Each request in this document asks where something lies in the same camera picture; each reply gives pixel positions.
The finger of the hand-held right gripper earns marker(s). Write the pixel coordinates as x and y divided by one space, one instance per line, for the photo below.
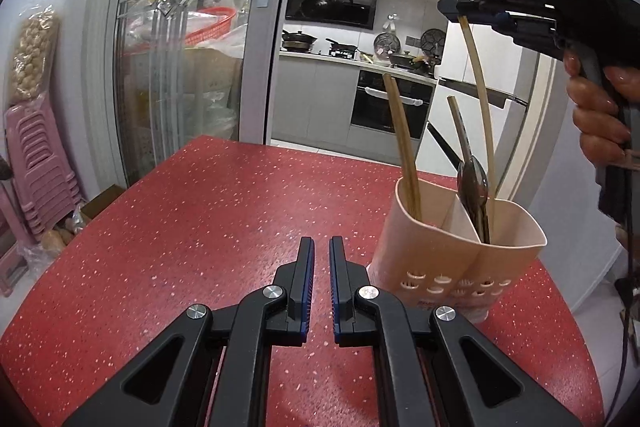
475 4
530 32

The black wok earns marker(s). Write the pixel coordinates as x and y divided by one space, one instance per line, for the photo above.
407 59

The white bottle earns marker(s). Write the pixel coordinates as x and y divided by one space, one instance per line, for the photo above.
392 23

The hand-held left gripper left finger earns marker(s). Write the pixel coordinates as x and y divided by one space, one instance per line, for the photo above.
307 292

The dark metal spoon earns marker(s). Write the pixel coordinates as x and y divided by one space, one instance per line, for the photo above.
472 184

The grey kitchen cabinet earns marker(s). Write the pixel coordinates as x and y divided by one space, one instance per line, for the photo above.
315 102

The small cardboard box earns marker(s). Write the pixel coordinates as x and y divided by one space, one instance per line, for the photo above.
102 202

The built-in black oven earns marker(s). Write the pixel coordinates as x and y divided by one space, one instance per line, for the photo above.
390 107

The glass sliding door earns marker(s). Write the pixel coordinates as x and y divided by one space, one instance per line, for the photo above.
150 107

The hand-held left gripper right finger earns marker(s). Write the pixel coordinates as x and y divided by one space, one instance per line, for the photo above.
336 292

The person's right hand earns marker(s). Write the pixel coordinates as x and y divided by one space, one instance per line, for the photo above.
595 112

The round perforated metal rack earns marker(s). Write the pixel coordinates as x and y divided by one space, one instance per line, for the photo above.
386 43
432 42

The black pot with lid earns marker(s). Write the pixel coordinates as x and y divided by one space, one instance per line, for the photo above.
297 41

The clear bag of produce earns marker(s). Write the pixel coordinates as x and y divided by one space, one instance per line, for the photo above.
62 234

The pink plastic stool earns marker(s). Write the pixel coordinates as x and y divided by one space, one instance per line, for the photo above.
12 247

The gas stove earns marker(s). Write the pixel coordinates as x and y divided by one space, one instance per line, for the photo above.
344 53

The beige utensil holder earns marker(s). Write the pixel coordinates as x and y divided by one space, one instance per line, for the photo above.
500 267

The stack of pink stools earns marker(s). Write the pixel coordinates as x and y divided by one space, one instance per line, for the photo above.
40 167

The white refrigerator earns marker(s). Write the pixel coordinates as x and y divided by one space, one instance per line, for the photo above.
510 72

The clear bag of nuts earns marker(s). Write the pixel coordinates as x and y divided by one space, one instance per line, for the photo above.
32 52

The red plastic basket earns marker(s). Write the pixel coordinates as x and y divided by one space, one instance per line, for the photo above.
210 24

